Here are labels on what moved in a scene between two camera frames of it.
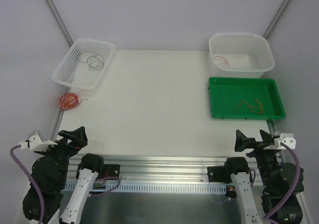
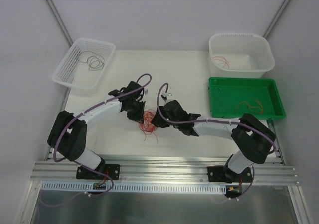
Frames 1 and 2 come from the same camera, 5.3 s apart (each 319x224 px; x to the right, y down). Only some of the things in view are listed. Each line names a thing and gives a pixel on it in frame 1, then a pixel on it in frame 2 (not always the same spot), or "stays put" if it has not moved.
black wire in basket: (95, 62) stays put
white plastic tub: (237, 55) stays put
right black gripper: (257, 148) to (161, 117)
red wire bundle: (69, 101) to (146, 127)
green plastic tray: (244, 98) stays put
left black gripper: (66, 144) to (136, 112)
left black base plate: (110, 170) stays put
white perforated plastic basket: (83, 66) stays put
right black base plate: (217, 174) stays put
